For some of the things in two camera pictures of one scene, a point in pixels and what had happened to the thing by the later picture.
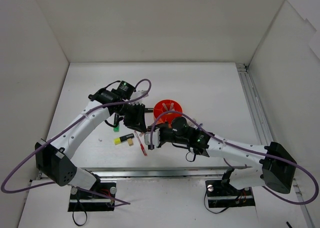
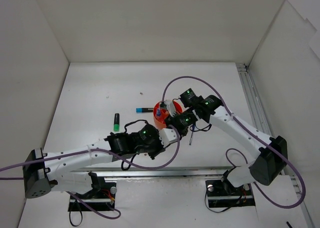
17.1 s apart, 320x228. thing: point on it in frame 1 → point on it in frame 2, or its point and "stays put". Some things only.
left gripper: x=135 y=116 → x=155 y=151
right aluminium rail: x=262 y=126 stays put
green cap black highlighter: x=116 y=120 stays put
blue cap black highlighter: x=148 y=110 stays put
